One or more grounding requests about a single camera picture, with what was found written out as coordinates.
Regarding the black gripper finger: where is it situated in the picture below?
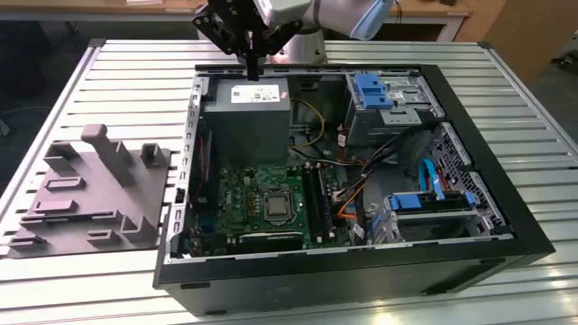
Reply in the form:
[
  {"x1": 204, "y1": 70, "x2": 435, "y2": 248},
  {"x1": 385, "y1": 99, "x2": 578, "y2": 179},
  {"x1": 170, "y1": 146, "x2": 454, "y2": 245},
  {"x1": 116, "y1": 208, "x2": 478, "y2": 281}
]
[
  {"x1": 252, "y1": 19, "x2": 304, "y2": 82},
  {"x1": 190, "y1": 8, "x2": 255, "y2": 82}
]

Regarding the grey power supply unit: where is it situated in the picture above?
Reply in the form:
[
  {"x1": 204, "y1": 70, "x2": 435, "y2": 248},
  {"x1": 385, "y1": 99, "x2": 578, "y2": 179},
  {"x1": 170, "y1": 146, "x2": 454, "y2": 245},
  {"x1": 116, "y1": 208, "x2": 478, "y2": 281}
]
[{"x1": 200, "y1": 78, "x2": 292, "y2": 167}]

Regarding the silver optical drive cage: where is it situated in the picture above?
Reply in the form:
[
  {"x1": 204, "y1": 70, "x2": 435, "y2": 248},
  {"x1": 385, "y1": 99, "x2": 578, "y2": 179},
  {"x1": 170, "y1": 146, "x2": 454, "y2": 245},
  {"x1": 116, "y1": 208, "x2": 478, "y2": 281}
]
[{"x1": 345, "y1": 71, "x2": 446, "y2": 147}]

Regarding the green motherboard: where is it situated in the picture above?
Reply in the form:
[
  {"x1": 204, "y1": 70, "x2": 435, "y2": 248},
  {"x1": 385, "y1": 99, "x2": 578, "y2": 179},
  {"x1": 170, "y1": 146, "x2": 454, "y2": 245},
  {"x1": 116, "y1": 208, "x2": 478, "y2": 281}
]
[{"x1": 186, "y1": 163, "x2": 365, "y2": 255}]

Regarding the silver CPU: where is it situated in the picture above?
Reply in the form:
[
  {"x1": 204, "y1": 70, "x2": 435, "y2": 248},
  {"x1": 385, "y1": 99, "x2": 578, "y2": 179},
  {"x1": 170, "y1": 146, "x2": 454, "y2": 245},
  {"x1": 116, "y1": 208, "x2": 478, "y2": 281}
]
[{"x1": 266, "y1": 197, "x2": 292, "y2": 217}]

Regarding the grey parts rack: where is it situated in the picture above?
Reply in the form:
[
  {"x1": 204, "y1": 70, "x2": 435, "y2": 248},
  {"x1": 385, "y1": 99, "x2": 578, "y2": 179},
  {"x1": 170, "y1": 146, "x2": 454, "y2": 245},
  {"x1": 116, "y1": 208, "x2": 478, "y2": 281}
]
[{"x1": 0, "y1": 123, "x2": 180, "y2": 261}]

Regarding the wooden cabinet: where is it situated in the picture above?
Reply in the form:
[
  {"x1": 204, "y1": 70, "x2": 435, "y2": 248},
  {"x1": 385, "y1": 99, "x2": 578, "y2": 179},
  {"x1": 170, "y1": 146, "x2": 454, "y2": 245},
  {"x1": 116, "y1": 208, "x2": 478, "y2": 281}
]
[{"x1": 467, "y1": 0, "x2": 578, "y2": 85}]

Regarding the metal CPU socket cover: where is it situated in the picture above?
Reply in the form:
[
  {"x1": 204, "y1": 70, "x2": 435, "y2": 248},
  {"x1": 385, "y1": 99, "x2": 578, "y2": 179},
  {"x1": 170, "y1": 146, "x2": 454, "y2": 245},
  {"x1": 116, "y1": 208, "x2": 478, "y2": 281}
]
[{"x1": 262, "y1": 190, "x2": 298, "y2": 227}]

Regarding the hard disk in blue carrier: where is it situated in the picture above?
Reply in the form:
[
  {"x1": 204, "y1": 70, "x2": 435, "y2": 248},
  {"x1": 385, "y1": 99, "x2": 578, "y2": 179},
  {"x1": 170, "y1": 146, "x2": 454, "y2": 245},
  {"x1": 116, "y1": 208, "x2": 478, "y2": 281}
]
[{"x1": 387, "y1": 191, "x2": 477, "y2": 215}]

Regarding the black graphics card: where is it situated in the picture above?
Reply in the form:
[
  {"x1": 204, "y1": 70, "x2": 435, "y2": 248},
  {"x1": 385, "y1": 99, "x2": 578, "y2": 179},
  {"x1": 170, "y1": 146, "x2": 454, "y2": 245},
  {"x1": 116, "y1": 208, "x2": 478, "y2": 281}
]
[{"x1": 238, "y1": 231, "x2": 306, "y2": 252}]

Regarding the silver disk bay cage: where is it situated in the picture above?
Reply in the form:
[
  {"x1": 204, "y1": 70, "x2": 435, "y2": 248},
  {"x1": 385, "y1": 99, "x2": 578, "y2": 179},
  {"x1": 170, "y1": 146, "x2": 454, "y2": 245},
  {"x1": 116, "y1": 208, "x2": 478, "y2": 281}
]
[{"x1": 367, "y1": 199, "x2": 517, "y2": 245}]

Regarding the black chair base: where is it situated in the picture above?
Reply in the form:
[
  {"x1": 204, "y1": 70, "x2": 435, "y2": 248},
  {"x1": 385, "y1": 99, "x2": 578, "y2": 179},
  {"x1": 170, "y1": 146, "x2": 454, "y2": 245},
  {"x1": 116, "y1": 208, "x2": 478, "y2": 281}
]
[{"x1": 551, "y1": 49, "x2": 578, "y2": 68}]

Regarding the black PC case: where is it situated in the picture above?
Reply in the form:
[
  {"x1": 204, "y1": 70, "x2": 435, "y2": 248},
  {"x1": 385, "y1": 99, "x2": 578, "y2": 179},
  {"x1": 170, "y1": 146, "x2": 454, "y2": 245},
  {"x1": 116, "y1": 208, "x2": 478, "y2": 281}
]
[{"x1": 152, "y1": 63, "x2": 557, "y2": 318}]

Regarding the wooden desk white frame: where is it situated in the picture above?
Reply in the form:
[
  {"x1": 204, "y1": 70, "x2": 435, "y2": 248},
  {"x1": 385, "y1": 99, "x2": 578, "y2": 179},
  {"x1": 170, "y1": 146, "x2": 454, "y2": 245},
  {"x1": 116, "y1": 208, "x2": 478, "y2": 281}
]
[{"x1": 0, "y1": 0, "x2": 474, "y2": 42}]

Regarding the blue plastic drive bracket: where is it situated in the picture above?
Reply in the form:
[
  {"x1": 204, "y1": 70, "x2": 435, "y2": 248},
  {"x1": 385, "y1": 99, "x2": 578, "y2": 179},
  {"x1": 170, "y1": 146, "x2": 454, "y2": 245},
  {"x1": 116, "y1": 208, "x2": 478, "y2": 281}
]
[{"x1": 355, "y1": 73, "x2": 393, "y2": 110}]

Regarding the yellow wire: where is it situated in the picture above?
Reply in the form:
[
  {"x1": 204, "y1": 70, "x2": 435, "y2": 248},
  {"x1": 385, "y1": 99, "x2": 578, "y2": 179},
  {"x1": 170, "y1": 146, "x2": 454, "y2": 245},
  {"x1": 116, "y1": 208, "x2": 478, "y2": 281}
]
[{"x1": 290, "y1": 97, "x2": 326, "y2": 149}]

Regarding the black cable bundle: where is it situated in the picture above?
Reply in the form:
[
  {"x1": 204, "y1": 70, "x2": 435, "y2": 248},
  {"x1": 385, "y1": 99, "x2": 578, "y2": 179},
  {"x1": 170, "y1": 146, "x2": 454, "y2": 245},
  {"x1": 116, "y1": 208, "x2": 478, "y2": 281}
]
[{"x1": 332, "y1": 124, "x2": 437, "y2": 204}]

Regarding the blue flat data cable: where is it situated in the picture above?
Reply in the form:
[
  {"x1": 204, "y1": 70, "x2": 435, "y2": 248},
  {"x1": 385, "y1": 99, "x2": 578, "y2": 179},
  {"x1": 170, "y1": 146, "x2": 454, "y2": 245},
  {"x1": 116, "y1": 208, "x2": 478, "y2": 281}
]
[{"x1": 418, "y1": 158, "x2": 447, "y2": 203}]

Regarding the orange wire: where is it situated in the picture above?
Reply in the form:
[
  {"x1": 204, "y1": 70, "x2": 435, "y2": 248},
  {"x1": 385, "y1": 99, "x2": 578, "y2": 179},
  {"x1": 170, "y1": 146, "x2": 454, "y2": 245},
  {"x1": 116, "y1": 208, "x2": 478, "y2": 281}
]
[{"x1": 336, "y1": 188, "x2": 365, "y2": 221}]

